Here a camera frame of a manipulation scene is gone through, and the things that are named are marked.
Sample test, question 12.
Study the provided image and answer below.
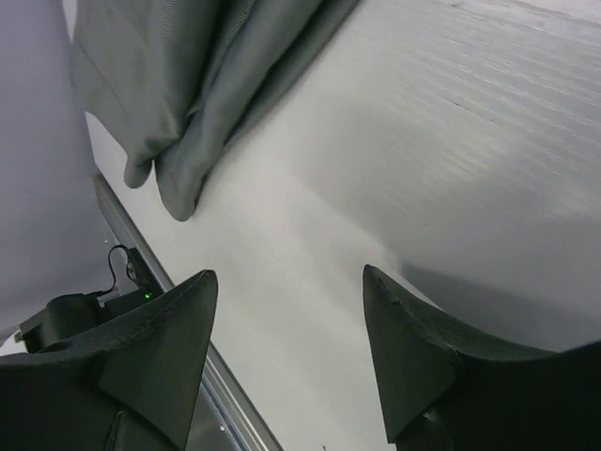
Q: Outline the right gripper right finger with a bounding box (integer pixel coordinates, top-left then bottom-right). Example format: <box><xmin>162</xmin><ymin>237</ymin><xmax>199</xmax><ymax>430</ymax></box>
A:
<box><xmin>362</xmin><ymin>265</ymin><xmax>600</xmax><ymax>450</ymax></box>

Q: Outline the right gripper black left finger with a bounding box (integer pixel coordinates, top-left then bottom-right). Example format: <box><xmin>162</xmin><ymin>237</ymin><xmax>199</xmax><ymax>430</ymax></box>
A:
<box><xmin>1</xmin><ymin>270</ymin><xmax>218</xmax><ymax>450</ymax></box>

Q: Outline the grey skirt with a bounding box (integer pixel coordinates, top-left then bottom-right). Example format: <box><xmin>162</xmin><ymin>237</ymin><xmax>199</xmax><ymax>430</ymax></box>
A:
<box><xmin>71</xmin><ymin>1</ymin><xmax>355</xmax><ymax>222</ymax></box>

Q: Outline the aluminium frame rail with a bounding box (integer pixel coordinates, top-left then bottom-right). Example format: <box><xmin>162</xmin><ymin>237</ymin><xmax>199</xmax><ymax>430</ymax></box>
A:
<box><xmin>94</xmin><ymin>175</ymin><xmax>283</xmax><ymax>451</ymax></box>

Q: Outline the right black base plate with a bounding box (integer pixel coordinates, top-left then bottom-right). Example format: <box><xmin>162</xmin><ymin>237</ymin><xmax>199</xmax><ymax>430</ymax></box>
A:
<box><xmin>15</xmin><ymin>244</ymin><xmax>163</xmax><ymax>353</ymax></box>

